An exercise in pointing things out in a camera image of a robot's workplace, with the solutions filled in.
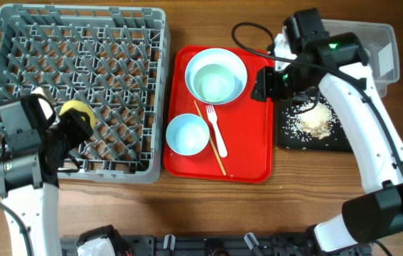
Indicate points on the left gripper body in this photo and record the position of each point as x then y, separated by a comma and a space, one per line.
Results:
72, 131

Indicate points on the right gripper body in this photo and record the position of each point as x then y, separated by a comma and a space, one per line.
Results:
286, 85

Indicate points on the yellow plastic cup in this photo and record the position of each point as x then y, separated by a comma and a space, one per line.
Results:
80, 107

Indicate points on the food scraps and rice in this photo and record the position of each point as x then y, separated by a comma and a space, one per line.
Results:
305, 123

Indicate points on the light blue food bowl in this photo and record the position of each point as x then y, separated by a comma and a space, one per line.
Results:
213, 83

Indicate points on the white plastic fork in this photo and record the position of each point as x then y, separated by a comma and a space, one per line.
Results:
212, 117

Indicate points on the wooden chopstick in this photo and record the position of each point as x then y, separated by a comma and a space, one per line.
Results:
211, 142

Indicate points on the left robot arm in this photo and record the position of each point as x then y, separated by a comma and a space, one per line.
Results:
38, 141

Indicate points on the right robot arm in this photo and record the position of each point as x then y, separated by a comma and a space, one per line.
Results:
338, 66

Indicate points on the black waste tray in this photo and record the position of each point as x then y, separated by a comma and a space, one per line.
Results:
337, 141

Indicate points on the grey dishwasher rack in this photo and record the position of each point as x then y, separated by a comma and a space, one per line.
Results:
114, 59

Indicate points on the light blue plate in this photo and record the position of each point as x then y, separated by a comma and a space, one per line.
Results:
222, 57

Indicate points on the red plastic tray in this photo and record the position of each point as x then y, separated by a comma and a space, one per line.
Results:
247, 128

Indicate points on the clear plastic bin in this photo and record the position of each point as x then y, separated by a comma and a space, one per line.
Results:
380, 42

